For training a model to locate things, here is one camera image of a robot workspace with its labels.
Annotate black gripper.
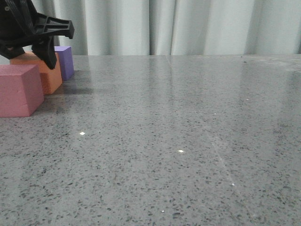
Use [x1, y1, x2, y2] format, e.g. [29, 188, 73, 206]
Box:
[0, 0, 74, 70]

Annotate pink foam cube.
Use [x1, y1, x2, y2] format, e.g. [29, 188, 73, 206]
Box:
[0, 65, 44, 117]

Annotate orange foam cube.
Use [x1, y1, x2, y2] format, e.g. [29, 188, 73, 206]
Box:
[10, 52, 63, 95]

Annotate pale green curtain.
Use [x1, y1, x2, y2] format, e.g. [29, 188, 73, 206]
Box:
[34, 0, 301, 56]

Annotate purple foam cube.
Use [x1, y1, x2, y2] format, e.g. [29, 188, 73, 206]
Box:
[55, 46, 74, 81]

